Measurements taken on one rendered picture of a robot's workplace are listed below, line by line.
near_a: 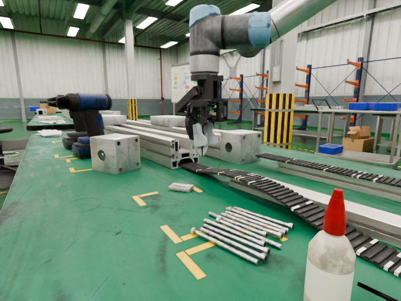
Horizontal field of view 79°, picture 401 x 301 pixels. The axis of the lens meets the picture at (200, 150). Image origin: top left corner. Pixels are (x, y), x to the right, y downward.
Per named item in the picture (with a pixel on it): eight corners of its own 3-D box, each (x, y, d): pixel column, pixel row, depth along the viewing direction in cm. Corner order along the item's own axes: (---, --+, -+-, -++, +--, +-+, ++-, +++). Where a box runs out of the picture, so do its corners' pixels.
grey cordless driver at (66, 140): (100, 146, 105) (96, 94, 101) (47, 153, 93) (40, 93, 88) (95, 144, 111) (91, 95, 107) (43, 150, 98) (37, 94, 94)
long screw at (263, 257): (268, 260, 30) (268, 252, 30) (264, 264, 29) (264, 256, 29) (203, 230, 37) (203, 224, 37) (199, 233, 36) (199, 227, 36)
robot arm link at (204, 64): (183, 57, 62) (208, 61, 66) (184, 76, 62) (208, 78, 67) (201, 53, 56) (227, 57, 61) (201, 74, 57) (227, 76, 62)
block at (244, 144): (265, 159, 82) (266, 131, 80) (240, 165, 75) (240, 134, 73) (244, 154, 89) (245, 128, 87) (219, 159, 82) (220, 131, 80)
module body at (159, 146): (199, 163, 76) (199, 137, 74) (171, 169, 70) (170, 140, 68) (110, 136, 137) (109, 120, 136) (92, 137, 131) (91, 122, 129)
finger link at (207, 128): (212, 159, 64) (212, 123, 62) (199, 155, 68) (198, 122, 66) (221, 157, 65) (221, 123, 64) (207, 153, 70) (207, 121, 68)
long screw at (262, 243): (266, 246, 32) (267, 239, 32) (262, 249, 32) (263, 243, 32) (206, 221, 40) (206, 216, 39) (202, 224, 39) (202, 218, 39)
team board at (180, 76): (167, 135, 718) (165, 65, 680) (178, 134, 757) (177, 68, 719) (208, 140, 627) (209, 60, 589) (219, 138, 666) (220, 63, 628)
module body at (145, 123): (240, 155, 88) (240, 132, 86) (219, 159, 82) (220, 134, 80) (142, 133, 149) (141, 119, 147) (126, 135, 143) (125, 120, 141)
